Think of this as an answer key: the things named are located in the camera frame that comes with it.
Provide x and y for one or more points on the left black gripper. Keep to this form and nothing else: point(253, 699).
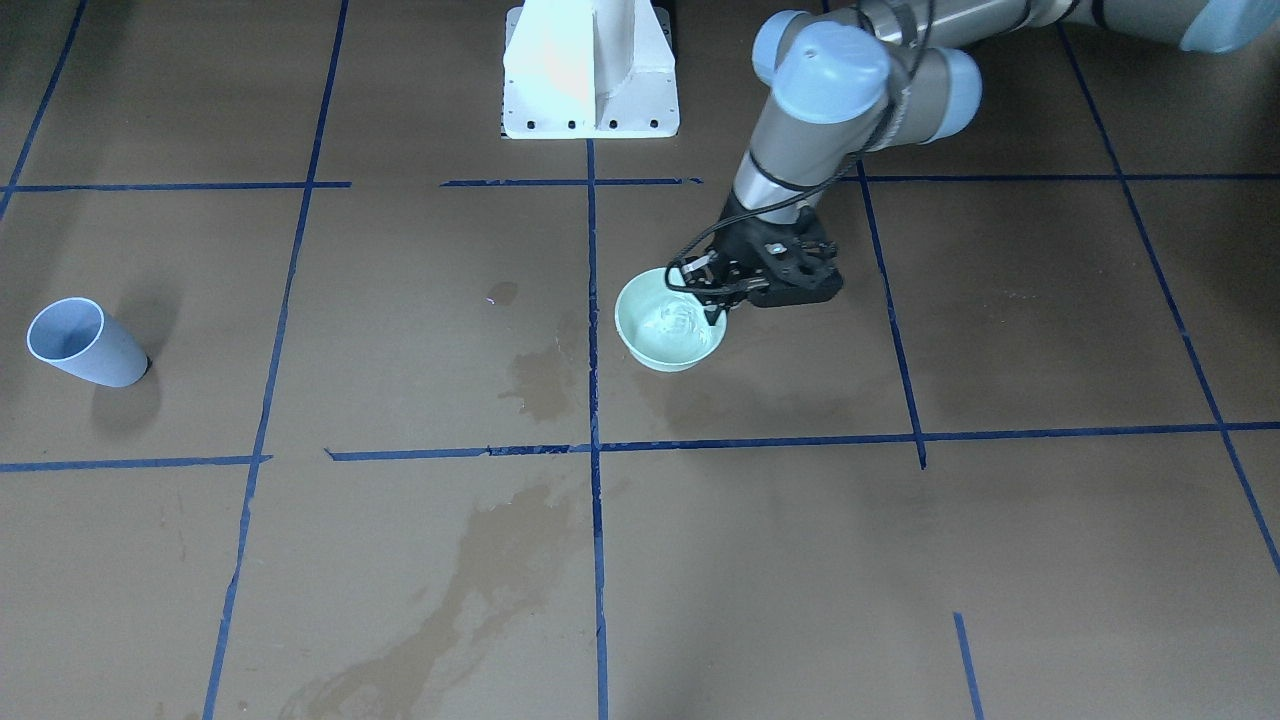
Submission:
point(741, 241)

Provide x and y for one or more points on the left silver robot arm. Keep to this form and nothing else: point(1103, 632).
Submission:
point(868, 77)

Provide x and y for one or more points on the pale green plastic bowl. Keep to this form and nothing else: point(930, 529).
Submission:
point(666, 330)

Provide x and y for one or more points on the light blue plastic cup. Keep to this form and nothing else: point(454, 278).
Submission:
point(80, 338)

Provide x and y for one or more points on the white camera stand base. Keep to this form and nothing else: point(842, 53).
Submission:
point(590, 69)

